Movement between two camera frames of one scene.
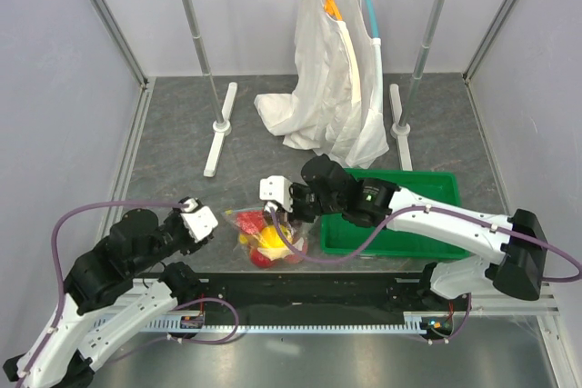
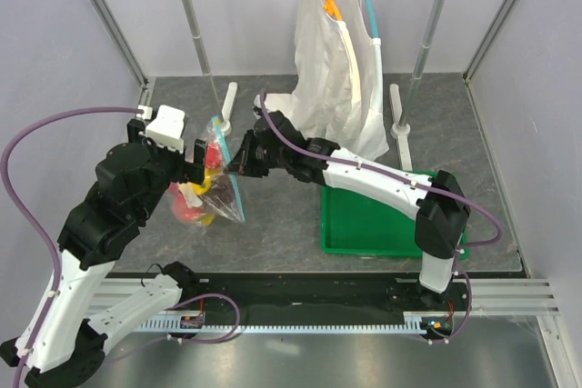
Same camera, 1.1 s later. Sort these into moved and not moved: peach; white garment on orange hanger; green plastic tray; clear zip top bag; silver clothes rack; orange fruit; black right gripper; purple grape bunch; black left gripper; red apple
Moved: peach; black right gripper; black left gripper; orange fruit; purple grape bunch; red apple; clear zip top bag
Not moved: green plastic tray; white garment on orange hanger; silver clothes rack
